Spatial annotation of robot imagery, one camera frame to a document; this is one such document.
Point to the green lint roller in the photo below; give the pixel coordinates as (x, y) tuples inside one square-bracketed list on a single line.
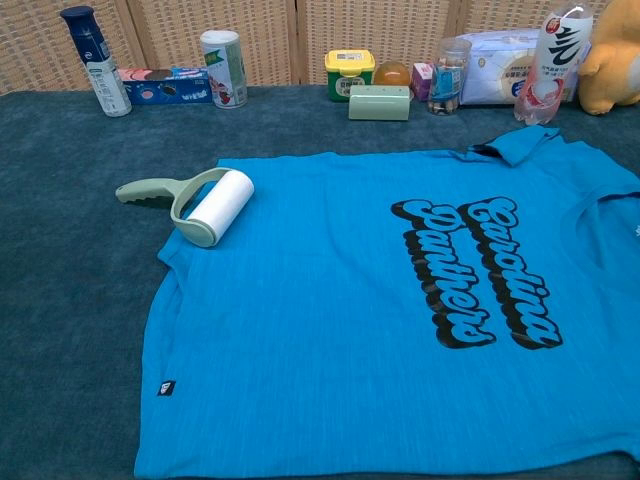
[(220, 207)]

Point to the blue printed t-shirt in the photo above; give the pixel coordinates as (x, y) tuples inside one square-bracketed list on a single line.
[(310, 325)]

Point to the light green roller case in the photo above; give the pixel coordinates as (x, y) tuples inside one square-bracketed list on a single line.
[(378, 103)]

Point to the yellow lidded green jar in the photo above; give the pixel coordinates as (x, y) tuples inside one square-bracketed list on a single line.
[(349, 72)]

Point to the amber round ball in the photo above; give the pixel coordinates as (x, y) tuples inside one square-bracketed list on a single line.
[(392, 75)]

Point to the purple pink small carton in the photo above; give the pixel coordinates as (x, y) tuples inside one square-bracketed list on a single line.
[(423, 80)]

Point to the green white snack canister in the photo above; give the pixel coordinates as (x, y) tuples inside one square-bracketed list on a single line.
[(225, 70)]

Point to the clear plastic jar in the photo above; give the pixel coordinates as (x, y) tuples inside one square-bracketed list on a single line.
[(447, 80)]

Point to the woven folding screen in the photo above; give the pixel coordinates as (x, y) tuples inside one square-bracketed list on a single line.
[(280, 35)]

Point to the blue cookie box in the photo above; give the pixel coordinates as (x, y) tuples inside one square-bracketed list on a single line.
[(170, 86)]

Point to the dark teal carpeted table surface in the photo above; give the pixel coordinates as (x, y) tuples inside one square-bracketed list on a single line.
[(75, 250)]

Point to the white tissue pack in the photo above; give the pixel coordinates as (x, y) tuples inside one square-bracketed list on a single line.
[(500, 70)]

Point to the blue white bottle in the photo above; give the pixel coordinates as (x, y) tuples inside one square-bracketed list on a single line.
[(102, 75)]

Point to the clear pink drink bottle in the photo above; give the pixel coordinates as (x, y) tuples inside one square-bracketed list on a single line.
[(547, 70)]

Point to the yellow plush toy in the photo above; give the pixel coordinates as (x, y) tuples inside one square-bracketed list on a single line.
[(612, 60)]

